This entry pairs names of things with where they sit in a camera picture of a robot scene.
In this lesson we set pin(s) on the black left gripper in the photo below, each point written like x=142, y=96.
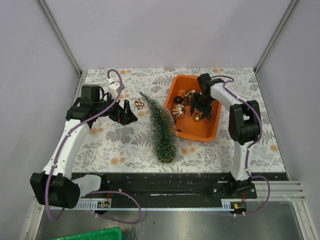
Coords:
x=124, y=115

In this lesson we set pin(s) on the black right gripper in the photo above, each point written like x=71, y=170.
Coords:
x=205, y=111

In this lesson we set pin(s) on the brown pine cone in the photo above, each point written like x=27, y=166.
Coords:
x=139, y=104

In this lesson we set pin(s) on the gold and brown ornament pile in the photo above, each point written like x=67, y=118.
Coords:
x=188, y=96

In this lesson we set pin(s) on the orange plastic tub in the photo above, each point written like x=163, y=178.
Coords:
x=187, y=127

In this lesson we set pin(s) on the small green christmas tree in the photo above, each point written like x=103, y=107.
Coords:
x=163, y=131

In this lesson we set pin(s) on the small gold bauble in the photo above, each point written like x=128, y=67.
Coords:
x=197, y=117

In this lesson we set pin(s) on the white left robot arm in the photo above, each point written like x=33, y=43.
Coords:
x=54, y=186

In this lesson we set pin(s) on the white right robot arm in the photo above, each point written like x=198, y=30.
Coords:
x=244, y=126

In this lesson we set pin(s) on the large gold striped bauble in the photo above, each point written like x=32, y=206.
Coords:
x=178, y=110

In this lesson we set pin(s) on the floral patterned table mat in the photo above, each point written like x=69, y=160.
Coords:
x=111, y=147

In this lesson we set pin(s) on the green plastic crate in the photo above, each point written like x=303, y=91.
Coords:
x=113, y=233

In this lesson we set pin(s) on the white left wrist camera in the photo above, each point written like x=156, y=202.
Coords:
x=114, y=88

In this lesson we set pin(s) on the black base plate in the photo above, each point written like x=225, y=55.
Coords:
x=168, y=189

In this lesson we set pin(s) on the grey slotted cable duct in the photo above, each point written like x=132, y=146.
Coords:
x=99, y=205

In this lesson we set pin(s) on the aluminium frame post left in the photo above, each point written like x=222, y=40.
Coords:
x=59, y=35

